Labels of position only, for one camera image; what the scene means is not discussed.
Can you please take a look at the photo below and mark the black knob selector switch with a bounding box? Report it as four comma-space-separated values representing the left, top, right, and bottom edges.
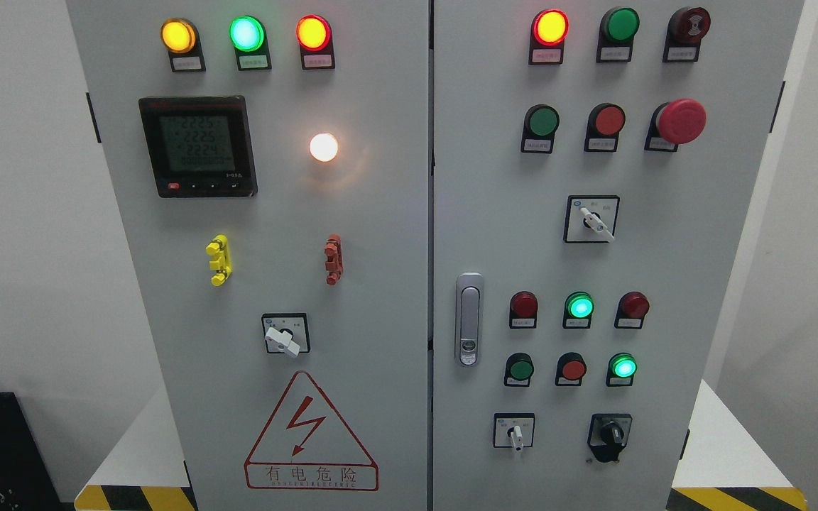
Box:
587, 413, 633, 463

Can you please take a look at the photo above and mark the red terminal connector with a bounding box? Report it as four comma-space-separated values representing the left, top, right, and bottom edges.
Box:
324, 235, 344, 287

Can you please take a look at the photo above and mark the dark red lamp left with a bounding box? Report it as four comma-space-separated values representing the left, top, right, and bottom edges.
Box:
508, 291, 539, 329

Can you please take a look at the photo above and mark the dark red lamp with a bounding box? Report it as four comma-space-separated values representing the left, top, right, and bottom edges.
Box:
508, 291, 539, 329
616, 291, 650, 329

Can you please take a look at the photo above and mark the white lit indicator lamp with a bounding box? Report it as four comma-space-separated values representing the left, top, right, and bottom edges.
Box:
309, 132, 339, 163

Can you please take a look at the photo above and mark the green push button lower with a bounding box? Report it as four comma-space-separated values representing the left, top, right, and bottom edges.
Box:
503, 352, 535, 386

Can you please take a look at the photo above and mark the green push button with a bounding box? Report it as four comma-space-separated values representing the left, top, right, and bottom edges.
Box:
520, 104, 560, 154
503, 352, 535, 386

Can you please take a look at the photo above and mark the grey left cabinet door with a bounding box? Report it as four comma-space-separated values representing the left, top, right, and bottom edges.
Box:
66, 1, 430, 510

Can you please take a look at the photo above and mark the grey cabinet door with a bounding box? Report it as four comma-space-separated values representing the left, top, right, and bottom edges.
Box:
431, 1, 804, 510
66, 1, 430, 510

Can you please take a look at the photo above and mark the green lit lamp middle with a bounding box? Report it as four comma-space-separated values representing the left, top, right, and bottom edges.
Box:
562, 291, 594, 329

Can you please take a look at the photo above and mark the green push button upper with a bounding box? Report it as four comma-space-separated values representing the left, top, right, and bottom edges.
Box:
520, 104, 560, 154

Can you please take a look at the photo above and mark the yellow terminal connector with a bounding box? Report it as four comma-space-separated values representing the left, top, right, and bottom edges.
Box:
205, 233, 233, 287

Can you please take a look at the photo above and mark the red push button lower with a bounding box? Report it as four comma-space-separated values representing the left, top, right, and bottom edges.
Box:
555, 352, 587, 386

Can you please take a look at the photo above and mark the red push button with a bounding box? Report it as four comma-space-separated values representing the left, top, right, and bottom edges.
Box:
584, 103, 626, 153
555, 352, 587, 386

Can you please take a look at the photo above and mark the grey right cabinet door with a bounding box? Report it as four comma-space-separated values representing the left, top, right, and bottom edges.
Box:
431, 1, 804, 510

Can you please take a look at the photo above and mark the red electrical hazard sticker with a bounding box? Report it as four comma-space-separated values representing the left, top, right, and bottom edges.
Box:
244, 370, 379, 492

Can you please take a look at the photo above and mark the dark red lamp right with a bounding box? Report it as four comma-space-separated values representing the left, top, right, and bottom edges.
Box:
616, 291, 650, 329

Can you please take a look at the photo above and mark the black digital power meter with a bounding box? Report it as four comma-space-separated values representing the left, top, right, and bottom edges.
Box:
138, 96, 258, 198

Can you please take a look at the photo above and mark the red push button upper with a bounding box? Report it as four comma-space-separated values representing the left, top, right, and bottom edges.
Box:
584, 103, 626, 153

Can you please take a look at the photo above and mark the green lit button lower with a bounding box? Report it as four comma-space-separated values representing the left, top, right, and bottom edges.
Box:
605, 352, 638, 388

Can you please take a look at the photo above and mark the red lit indicator lamp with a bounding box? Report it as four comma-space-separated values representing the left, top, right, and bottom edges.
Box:
295, 14, 335, 70

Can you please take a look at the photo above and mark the red lit lamp right door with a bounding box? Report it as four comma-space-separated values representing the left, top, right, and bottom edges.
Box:
528, 9, 570, 65

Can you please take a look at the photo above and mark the green lit indicator lamp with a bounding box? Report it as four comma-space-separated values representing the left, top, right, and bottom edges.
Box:
229, 15, 272, 71

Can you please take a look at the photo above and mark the red emergency stop button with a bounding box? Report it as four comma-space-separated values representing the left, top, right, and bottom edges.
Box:
645, 98, 707, 153

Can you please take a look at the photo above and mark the green unlit lamp top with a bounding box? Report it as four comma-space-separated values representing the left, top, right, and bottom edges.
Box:
595, 6, 640, 62

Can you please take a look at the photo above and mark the yellow indicator lamp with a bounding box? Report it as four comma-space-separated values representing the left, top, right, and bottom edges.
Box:
161, 18, 207, 72

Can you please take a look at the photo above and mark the dark red buzzer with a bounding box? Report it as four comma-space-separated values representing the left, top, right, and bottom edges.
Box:
662, 6, 711, 62

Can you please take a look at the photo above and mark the silver door handle lock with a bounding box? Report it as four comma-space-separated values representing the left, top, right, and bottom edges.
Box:
454, 273, 484, 368

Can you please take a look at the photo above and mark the white handle selector switch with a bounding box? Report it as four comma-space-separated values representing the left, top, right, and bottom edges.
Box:
261, 313, 311, 358

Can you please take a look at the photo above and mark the white selector switch upper right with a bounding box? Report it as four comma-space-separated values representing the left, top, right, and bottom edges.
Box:
564, 195, 620, 243

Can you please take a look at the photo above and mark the white selector switch lower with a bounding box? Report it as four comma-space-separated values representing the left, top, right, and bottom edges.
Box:
491, 413, 535, 451

